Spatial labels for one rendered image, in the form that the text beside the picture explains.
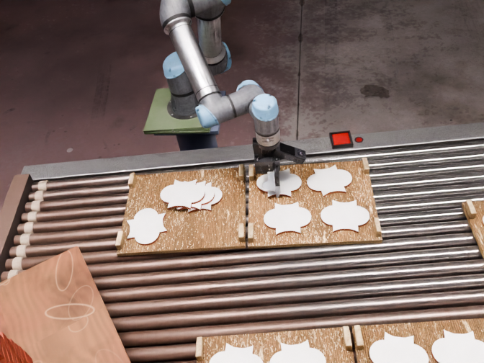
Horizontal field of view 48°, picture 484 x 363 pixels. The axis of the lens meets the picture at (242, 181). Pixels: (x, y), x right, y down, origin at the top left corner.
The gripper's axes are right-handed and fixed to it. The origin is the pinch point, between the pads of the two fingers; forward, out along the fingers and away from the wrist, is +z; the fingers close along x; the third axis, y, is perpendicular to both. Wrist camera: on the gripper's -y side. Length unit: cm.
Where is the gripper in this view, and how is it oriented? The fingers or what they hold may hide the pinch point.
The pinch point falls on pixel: (279, 183)
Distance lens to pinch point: 184.5
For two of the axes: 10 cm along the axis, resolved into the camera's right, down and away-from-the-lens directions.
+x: -0.3, 7.2, -6.9
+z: 1.1, 6.9, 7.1
